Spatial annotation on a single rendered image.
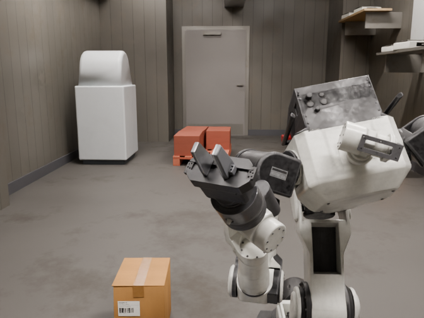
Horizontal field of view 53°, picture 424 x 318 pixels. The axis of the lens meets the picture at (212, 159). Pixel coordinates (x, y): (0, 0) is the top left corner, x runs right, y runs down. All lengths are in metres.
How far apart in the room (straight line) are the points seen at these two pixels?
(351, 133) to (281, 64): 7.81
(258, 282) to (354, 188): 0.32
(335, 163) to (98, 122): 5.12
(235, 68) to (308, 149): 7.62
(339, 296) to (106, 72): 5.04
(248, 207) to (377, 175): 0.43
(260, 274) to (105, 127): 5.14
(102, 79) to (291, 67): 4.18
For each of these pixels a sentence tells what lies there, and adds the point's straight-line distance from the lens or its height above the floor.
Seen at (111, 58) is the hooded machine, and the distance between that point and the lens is 6.02.
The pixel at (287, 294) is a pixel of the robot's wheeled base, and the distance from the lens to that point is 1.87.
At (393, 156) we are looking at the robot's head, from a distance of 0.96.
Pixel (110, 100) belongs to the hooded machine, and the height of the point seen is 0.90.
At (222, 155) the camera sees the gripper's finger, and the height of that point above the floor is 1.12.
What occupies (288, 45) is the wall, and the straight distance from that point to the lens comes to 8.77.
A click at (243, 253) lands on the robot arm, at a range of 0.91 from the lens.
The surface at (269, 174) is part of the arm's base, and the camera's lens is 0.99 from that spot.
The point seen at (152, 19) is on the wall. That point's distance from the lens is 7.92.
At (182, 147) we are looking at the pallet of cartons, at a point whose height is 0.25.
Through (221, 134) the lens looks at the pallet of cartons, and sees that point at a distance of 6.27.
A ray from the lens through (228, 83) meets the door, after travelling 8.62.
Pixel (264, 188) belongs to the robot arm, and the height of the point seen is 1.03.
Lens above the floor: 1.24
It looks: 11 degrees down
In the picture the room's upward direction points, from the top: straight up
